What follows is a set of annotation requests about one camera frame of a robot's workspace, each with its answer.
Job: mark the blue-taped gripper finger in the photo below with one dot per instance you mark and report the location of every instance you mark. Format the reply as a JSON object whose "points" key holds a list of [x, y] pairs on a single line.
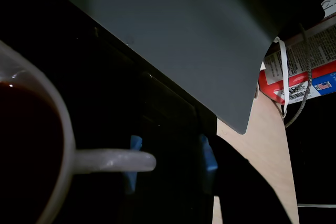
{"points": [[136, 141], [236, 176]]}

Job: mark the white mug with dark liquid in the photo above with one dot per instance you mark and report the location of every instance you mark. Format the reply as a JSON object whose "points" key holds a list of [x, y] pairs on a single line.
{"points": [[118, 159]]}

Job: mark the black mat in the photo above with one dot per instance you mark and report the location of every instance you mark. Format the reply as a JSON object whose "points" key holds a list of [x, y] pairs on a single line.
{"points": [[118, 90]]}

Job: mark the dark grey mat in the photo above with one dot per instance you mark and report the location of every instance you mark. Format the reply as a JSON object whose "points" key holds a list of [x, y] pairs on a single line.
{"points": [[183, 37]]}

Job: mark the red blue supplement container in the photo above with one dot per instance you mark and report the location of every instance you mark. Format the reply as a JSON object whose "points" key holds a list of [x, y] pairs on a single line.
{"points": [[323, 51]]}

